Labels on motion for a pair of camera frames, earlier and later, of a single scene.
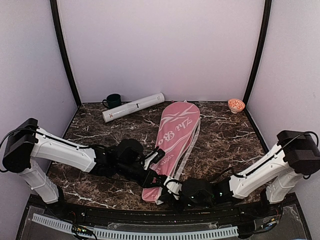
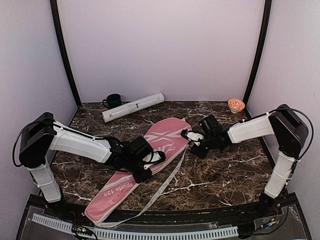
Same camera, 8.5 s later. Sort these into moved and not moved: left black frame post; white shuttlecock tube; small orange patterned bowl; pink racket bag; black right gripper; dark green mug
Moved: pink racket bag; black right gripper
Not moved: small orange patterned bowl; white shuttlecock tube; dark green mug; left black frame post
